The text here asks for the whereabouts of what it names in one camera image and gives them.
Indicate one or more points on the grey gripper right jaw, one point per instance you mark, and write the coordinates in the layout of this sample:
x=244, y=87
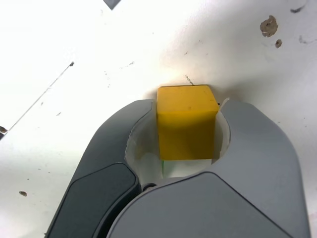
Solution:
x=247, y=193

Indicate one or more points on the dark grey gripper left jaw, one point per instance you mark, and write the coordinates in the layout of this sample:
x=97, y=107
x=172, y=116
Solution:
x=99, y=178

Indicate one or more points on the yellow cube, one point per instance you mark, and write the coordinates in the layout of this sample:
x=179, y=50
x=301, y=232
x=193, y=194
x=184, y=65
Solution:
x=185, y=124

